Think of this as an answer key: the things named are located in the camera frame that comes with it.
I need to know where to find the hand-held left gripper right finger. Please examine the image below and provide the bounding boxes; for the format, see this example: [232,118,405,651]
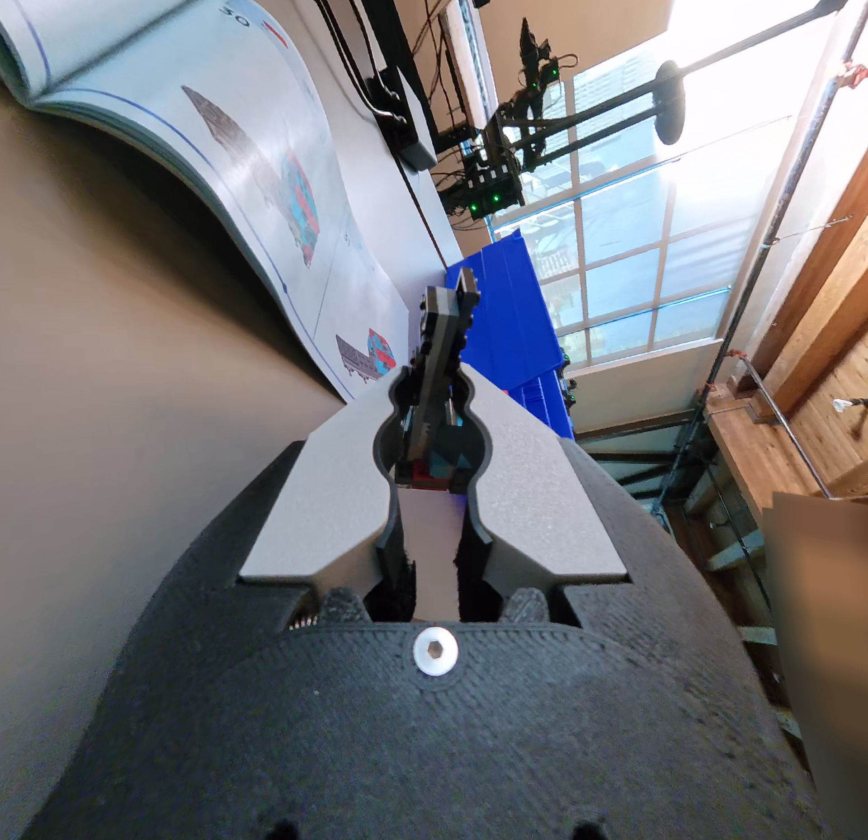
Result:
[451,367,629,618]

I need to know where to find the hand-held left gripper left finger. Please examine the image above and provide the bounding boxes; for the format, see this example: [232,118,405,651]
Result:
[237,367,417,618]

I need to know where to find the toy brick truck model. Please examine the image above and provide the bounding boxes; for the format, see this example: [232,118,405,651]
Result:
[395,267,491,495]

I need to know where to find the blue plastic bin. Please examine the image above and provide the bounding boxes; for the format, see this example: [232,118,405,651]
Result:
[444,228,577,441]

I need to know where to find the grey desk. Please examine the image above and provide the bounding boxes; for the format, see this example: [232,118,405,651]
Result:
[0,0,476,840]

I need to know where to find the large grid window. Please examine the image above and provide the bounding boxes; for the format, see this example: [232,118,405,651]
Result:
[491,13,815,373]

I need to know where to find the thin metal rod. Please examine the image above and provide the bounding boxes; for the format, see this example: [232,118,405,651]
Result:
[736,355,835,500]

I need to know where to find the black equipment box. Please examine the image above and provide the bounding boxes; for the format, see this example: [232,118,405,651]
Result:
[441,118,526,220]

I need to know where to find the computer monitor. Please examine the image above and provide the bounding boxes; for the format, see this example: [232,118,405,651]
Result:
[437,0,501,132]

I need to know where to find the open instruction booklet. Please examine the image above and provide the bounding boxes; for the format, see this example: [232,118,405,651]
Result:
[0,0,411,403]

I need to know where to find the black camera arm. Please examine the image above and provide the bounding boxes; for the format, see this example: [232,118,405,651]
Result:
[519,16,577,88]

